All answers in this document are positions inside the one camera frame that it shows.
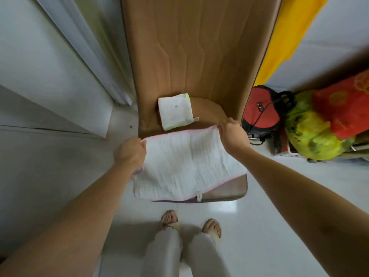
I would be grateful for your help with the white cabinet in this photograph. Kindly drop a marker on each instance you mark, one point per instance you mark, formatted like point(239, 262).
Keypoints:
point(43, 69)

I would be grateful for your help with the brown leather chair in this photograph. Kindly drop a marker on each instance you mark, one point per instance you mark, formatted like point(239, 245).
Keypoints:
point(187, 54)

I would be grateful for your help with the white plastic crate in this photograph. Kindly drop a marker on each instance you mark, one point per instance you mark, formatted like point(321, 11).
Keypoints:
point(288, 154)

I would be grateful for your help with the red and black round appliance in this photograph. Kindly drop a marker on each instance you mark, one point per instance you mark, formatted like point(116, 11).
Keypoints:
point(259, 112)

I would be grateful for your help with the white door frame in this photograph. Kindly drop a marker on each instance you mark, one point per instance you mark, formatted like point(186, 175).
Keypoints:
point(101, 54)

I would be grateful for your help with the yellow cloth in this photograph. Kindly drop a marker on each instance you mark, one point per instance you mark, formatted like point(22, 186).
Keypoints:
point(288, 31)

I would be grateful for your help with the person's right forearm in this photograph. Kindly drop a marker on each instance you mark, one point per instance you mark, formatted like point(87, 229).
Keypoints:
point(311, 204)

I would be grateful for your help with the pink-edged white cloth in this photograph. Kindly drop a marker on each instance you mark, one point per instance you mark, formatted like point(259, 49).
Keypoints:
point(187, 164)

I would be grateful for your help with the red bag with gold print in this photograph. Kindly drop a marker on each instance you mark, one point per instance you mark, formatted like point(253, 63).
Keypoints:
point(346, 112)

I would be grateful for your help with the person's left foot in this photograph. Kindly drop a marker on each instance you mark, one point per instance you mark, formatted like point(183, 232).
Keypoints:
point(170, 217)

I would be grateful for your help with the person's right hand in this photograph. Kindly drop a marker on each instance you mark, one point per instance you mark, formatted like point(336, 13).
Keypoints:
point(235, 136)

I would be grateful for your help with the person's left hand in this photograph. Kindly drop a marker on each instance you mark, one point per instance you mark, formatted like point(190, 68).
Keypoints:
point(129, 154)

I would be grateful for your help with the yellow-green plastic bag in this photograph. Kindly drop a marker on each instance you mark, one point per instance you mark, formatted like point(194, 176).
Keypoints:
point(311, 135)

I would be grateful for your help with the person's left forearm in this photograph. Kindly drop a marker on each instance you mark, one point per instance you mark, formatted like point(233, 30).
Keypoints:
point(63, 233)

